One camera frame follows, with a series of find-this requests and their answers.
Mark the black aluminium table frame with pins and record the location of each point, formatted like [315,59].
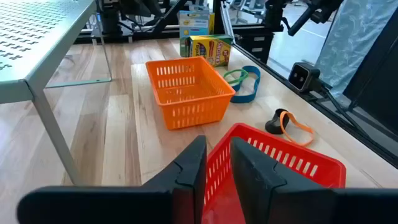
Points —
[273,72]

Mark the green crayon box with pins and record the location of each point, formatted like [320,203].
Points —
[192,23]

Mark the blue rubber band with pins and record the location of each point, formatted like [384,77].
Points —
[245,99]

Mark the black rubber band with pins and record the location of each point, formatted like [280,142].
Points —
[273,124]

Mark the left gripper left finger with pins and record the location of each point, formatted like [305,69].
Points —
[124,205]

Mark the blue patterned sheet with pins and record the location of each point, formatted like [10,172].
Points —
[351,40]

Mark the red plastic basket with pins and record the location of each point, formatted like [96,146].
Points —
[220,193]

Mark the black table-level camera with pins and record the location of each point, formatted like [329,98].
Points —
[301,76]

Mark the black background machine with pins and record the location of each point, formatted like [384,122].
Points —
[298,21]

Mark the black drawer unit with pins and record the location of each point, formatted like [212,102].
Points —
[255,46]

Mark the orange plastic basket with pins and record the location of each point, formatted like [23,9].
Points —
[186,93]

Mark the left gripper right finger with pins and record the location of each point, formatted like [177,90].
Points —
[295,202]

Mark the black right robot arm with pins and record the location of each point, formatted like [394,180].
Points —
[110,18]

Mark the yellow crayon box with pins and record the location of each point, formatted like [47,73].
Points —
[211,49]

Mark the green perforated metal shelf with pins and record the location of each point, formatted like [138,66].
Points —
[34,34]

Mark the green rubber band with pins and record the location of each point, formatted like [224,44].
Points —
[237,81]

